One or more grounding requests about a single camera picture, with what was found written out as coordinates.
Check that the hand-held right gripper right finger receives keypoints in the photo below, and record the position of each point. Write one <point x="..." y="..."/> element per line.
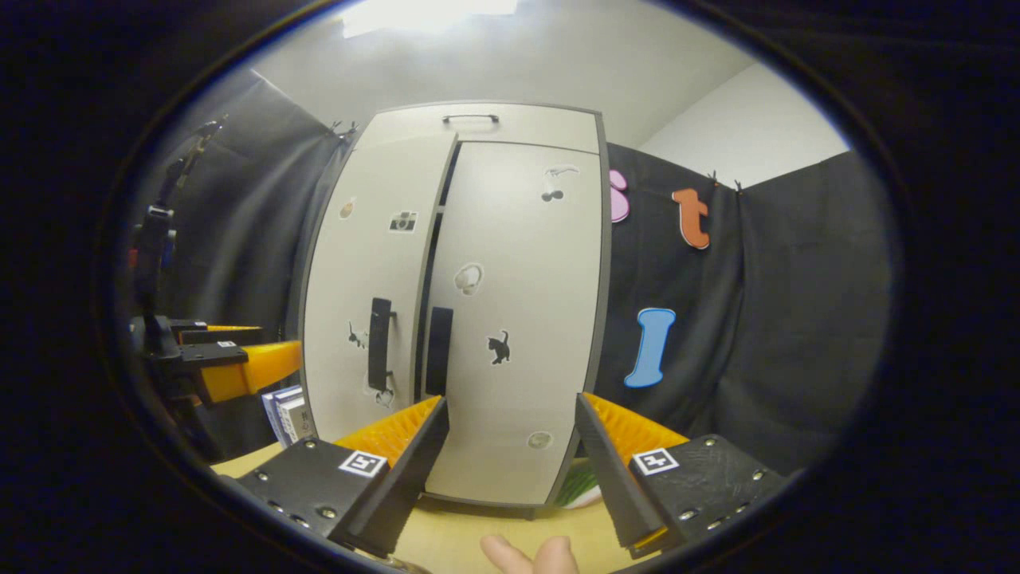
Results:
<point x="613" y="486"/>

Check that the white grey cabinet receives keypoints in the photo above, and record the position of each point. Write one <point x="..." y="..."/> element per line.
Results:
<point x="607" y="255"/>

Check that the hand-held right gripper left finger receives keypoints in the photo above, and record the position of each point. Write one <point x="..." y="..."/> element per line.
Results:
<point x="398" y="486"/>

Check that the white cabinet door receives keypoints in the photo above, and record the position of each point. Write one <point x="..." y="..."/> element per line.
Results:
<point x="526" y="239"/>
<point x="358" y="263"/>

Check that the white cabinet drawer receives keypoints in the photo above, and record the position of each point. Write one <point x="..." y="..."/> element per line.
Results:
<point x="542" y="127"/>

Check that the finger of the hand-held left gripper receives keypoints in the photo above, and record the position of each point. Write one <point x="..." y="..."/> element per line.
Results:
<point x="231" y="335"/>
<point x="255" y="371"/>

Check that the blue white box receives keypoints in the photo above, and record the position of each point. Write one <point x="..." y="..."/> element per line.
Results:
<point x="275" y="414"/>
<point x="299" y="414"/>

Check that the green pink coaster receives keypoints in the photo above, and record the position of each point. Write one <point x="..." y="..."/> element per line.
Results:
<point x="582" y="490"/>

